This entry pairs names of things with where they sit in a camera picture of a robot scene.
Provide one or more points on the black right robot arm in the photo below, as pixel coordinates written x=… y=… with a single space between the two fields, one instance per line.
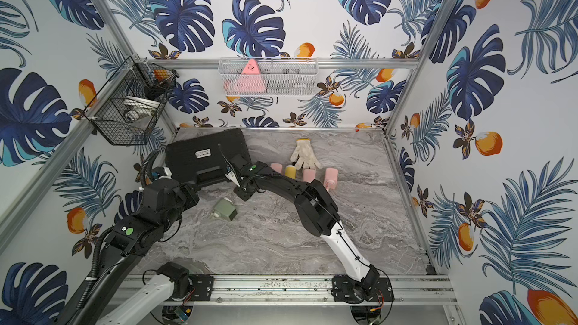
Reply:
x=319 y=215

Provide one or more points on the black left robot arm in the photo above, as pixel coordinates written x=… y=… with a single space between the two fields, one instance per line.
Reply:
x=121 y=247

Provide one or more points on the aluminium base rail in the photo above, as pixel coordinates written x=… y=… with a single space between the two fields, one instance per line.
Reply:
x=318 y=290

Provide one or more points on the clear wall-mounted shelf bin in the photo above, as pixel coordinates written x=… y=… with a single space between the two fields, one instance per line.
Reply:
x=284 y=76

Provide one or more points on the pink triangular object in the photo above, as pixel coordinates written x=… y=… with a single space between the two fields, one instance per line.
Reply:
x=250 y=80

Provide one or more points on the black wire basket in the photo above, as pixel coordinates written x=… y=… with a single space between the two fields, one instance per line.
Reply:
x=137 y=94

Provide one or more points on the black plastic tool case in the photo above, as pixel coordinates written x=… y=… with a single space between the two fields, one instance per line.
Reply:
x=204 y=161

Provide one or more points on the yellow pencil sharpener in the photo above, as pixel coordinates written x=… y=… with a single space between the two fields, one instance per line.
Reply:
x=290 y=171

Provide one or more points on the pink pencil sharpener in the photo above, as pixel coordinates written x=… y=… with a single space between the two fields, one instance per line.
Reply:
x=331 y=178
x=277 y=167
x=309 y=175

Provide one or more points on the white knit work glove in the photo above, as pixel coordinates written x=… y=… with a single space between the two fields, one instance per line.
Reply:
x=303 y=156

